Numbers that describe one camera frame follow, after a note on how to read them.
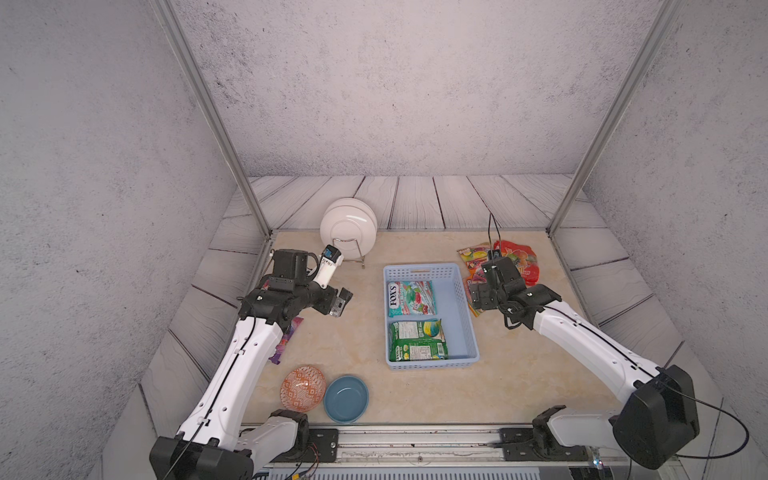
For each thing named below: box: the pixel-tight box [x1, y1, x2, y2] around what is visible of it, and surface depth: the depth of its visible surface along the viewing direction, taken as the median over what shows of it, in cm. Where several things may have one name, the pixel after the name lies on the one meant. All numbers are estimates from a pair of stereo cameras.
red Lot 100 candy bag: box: [493, 240, 540, 287], surface depth 107 cm
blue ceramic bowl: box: [324, 375, 369, 424], surface depth 81 cm
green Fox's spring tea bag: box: [388, 318, 449, 362], surface depth 89 cm
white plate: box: [320, 198, 377, 260], surface depth 106 cm
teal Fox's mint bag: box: [387, 280, 438, 318], surface depth 101 cm
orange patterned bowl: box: [280, 365, 327, 413], surface depth 82 cm
